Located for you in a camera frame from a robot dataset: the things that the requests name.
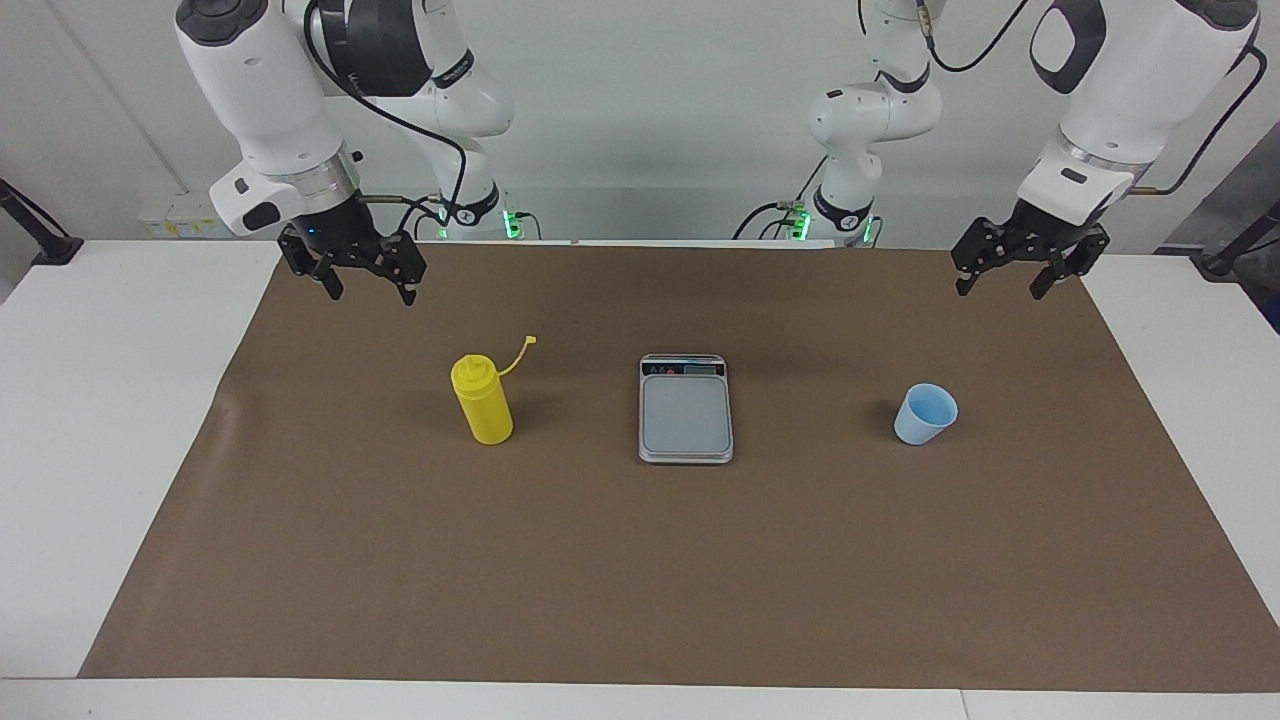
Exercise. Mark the white wall socket box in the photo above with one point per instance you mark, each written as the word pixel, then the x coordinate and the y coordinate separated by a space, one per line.
pixel 185 215

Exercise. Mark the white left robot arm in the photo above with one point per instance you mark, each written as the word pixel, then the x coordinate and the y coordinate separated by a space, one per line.
pixel 1130 90

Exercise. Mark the silver digital kitchen scale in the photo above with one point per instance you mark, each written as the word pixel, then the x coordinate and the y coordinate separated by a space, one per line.
pixel 685 420

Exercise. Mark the light blue plastic cup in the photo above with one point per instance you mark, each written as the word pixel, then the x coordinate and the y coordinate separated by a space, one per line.
pixel 920 425

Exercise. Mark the black clamp stand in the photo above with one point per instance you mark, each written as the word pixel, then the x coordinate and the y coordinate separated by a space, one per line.
pixel 1225 262
pixel 50 248

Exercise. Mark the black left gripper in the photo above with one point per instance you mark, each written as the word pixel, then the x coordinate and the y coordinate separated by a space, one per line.
pixel 1045 232

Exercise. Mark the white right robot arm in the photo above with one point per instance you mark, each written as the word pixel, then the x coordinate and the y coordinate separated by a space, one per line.
pixel 260 90

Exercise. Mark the yellow squeeze bottle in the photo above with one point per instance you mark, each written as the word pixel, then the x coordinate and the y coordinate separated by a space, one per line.
pixel 485 410

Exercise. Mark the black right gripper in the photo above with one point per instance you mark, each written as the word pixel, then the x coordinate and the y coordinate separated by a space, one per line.
pixel 335 228

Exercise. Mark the brown paper table mat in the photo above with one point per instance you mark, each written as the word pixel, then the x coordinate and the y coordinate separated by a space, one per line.
pixel 600 560

